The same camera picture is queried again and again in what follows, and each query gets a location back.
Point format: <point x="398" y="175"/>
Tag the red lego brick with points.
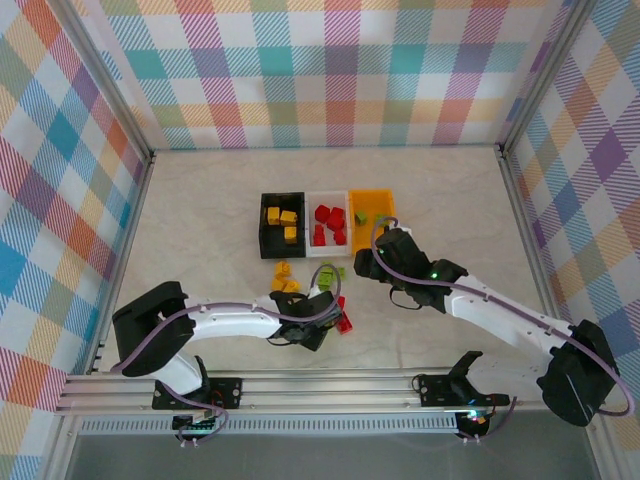
<point x="342" y="301"/>
<point x="336" y="217"/>
<point x="318" y="235"/>
<point x="340" y="236"/>
<point x="322" y="213"/>
<point x="346" y="324"/>

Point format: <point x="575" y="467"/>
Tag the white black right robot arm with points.
<point x="500" y="315"/>

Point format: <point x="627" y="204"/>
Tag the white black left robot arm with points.
<point x="230" y="322"/>

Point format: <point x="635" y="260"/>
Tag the long green lego brick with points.
<point x="326" y="279"/>

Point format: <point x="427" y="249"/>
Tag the black plastic bin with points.
<point x="272" y="250"/>

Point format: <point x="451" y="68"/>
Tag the green square lego brick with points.
<point x="360" y="217"/>

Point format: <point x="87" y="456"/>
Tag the orange plastic bin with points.
<point x="372" y="200"/>

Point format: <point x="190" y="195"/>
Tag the white plastic bin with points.
<point x="327" y="197"/>

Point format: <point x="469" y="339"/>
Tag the circuit board with green lights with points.
<point x="195" y="427"/>

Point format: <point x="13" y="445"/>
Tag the small circuit board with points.
<point x="475" y="417"/>

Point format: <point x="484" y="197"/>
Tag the aluminium mounting rail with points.
<point x="325" y="390"/>

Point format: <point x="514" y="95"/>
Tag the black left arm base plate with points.
<point x="225" y="392"/>

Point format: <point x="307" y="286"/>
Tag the aluminium table side rail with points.
<point x="125" y="250"/>
<point x="525" y="225"/>

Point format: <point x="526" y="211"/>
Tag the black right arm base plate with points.
<point x="435" y="390"/>

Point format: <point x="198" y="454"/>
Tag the aluminium frame post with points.
<point x="110" y="90"/>
<point x="545" y="75"/>

